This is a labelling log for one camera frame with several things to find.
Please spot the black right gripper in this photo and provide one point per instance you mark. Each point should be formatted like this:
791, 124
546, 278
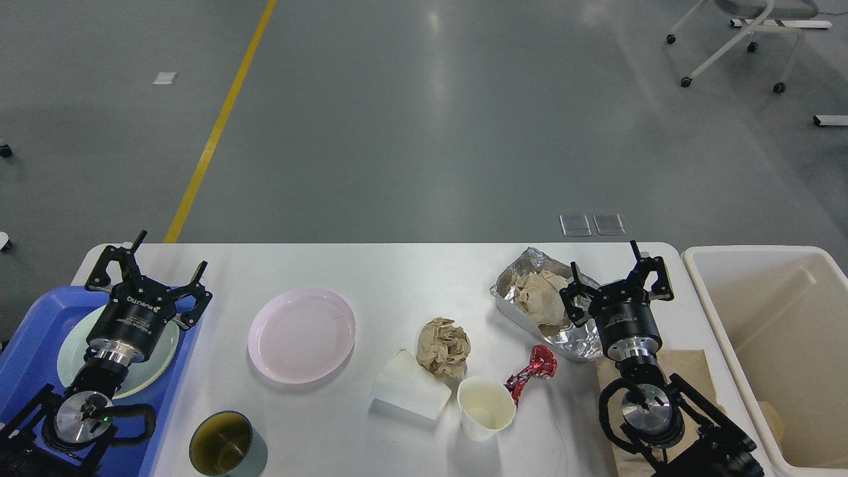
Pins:
624, 320

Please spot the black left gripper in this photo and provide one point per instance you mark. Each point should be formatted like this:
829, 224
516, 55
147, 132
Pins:
138, 310

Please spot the pink plate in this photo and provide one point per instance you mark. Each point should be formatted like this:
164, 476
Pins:
301, 336

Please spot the dark teal mug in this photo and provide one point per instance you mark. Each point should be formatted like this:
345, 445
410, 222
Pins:
227, 444

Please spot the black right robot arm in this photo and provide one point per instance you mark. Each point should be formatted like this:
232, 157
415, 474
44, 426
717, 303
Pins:
660, 417

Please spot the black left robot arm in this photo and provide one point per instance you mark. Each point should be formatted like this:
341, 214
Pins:
68, 433

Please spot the light green plate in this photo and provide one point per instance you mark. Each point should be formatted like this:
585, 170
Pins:
141, 375

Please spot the floor outlet cover right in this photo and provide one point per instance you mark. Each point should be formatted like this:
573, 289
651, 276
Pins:
609, 224

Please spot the floor outlet cover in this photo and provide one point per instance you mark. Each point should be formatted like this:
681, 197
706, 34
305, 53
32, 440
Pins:
609, 224
575, 225

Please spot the crumpled paper in foil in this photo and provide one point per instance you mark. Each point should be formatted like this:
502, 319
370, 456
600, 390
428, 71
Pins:
537, 295

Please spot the floor outlet cover left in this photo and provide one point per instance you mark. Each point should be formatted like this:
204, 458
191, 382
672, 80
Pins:
575, 225

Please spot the crumpled aluminium foil tray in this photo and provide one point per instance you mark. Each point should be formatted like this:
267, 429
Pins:
581, 344

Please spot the red foil wrapper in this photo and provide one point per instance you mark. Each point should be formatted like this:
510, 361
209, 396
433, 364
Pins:
542, 363

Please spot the brown paper bag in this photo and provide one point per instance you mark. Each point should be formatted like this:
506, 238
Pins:
692, 365

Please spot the blue plastic tray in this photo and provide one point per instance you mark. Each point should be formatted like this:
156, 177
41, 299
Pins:
33, 358

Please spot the beige plastic bin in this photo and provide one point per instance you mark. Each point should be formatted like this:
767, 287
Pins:
780, 317

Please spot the white paper cup upright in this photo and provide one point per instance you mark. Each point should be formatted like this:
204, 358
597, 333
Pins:
486, 407

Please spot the crumpled brown paper ball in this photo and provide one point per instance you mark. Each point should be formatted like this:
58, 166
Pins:
443, 348

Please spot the white paper cup lying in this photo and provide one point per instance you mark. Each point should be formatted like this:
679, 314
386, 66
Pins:
404, 383

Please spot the white furniture leg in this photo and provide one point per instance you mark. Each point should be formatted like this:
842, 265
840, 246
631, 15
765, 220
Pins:
830, 120

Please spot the white office chair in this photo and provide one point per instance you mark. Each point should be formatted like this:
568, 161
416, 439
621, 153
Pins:
769, 17

